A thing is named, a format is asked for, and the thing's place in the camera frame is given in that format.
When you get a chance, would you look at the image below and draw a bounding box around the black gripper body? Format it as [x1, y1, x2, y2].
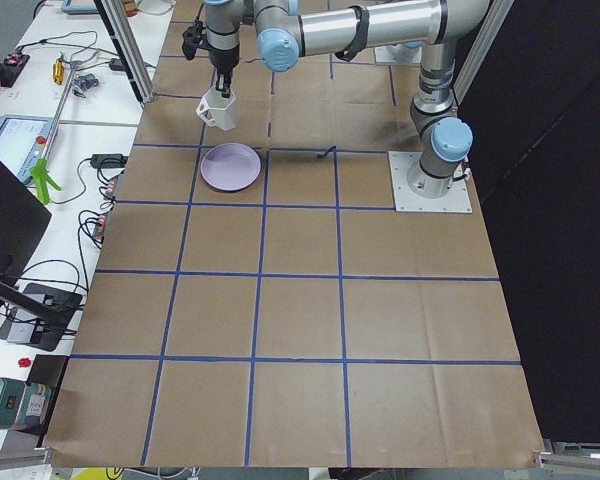
[182, 20, 240, 75]

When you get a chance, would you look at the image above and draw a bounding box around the white faceted mug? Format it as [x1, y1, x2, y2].
[196, 87, 237, 131]

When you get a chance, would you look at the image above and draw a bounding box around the lilac round plate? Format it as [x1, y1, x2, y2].
[200, 143, 261, 192]

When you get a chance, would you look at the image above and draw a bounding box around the yellow utility knife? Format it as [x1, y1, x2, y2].
[52, 58, 65, 85]

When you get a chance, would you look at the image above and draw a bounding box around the black power adapter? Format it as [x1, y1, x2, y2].
[90, 153, 128, 169]

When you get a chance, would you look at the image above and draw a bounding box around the green grabber tool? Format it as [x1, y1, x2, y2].
[30, 158, 62, 205]

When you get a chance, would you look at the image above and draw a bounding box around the teach pendant tablet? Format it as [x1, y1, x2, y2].
[0, 114, 52, 185]

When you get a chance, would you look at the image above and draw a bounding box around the black monitor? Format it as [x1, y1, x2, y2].
[0, 161, 51, 313]

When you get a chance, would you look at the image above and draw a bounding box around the brown paper table cover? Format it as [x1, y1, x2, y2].
[45, 1, 542, 468]

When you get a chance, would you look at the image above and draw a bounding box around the black monitor stand base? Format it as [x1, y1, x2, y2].
[0, 283, 83, 352]

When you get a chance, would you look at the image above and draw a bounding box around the aluminium frame post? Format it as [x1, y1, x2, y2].
[94, 0, 155, 105]

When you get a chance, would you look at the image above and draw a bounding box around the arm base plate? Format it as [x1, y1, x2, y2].
[388, 151, 472, 214]

